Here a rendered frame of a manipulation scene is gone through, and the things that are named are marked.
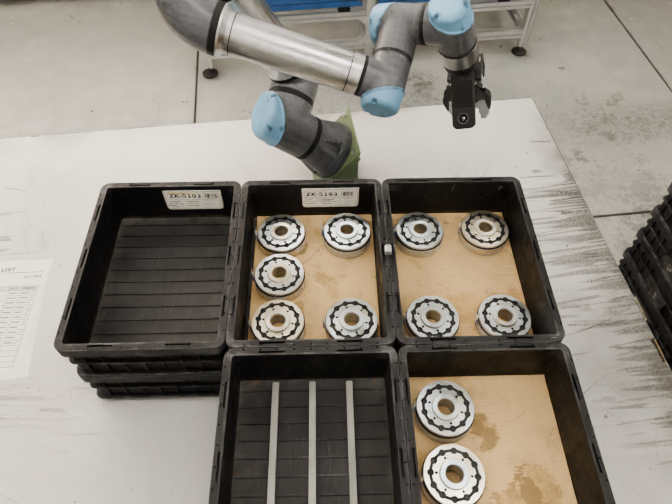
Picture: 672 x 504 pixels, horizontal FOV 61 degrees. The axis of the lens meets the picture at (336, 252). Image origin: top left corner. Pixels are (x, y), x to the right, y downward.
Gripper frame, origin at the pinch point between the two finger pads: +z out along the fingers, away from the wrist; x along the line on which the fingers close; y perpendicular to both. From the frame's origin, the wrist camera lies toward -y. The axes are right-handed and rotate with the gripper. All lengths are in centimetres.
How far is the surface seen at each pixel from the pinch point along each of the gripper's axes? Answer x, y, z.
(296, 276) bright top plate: 30, -44, -15
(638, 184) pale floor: -53, 46, 139
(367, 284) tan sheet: 17.0, -42.7, -7.5
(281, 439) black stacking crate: 24, -75, -22
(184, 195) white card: 56, -29, -22
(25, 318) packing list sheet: 92, -59, -21
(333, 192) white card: 26.3, -23.5, -11.3
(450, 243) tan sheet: 2.3, -30.0, 1.7
